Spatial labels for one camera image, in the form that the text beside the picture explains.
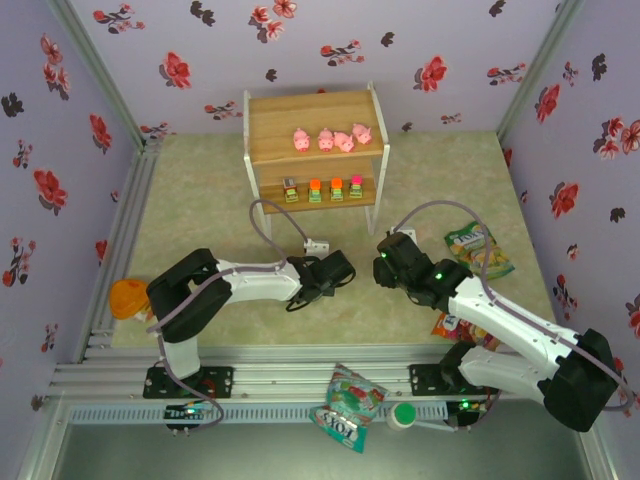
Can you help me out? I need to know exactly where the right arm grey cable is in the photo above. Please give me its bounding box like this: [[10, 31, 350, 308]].
[[389, 199, 634, 431]]

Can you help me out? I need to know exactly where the red Fox's candy bag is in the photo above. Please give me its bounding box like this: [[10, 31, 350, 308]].
[[432, 312, 501, 351]]

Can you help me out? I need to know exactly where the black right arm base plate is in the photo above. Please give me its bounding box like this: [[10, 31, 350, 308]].
[[408, 363, 501, 399]]

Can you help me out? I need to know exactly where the wooden shelf white frame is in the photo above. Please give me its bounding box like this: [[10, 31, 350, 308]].
[[242, 81, 391, 248]]

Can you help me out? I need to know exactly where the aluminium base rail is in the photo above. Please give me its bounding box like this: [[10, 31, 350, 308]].
[[47, 343, 594, 401]]

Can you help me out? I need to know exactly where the white bottle green cap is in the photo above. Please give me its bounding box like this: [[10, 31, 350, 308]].
[[385, 402, 417, 431]]

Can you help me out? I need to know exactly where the teal Fox's candy bag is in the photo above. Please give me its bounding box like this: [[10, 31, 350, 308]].
[[308, 363, 390, 455]]

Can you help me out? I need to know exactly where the orange plastic toy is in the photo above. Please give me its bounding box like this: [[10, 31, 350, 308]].
[[109, 278, 154, 322]]

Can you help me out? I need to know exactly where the white slotted cable duct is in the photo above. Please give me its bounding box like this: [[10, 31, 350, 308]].
[[67, 404, 449, 425]]

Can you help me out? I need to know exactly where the aluminium side rail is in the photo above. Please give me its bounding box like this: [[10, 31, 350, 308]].
[[74, 137, 164, 364]]

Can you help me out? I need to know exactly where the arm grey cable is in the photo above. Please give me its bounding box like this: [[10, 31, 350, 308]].
[[145, 199, 321, 432], [389, 199, 634, 431]]

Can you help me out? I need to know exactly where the left arm grey cable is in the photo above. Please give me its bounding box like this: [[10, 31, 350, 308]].
[[145, 199, 321, 432]]

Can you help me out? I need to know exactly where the yellow green Fox's candy bag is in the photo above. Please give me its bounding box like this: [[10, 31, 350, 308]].
[[444, 222, 516, 281]]

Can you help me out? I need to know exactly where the aluminium corner post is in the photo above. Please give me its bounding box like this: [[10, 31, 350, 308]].
[[494, 0, 586, 146], [47, 0, 149, 149]]

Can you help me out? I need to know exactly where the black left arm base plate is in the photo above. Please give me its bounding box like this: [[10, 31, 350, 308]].
[[143, 365, 235, 401]]

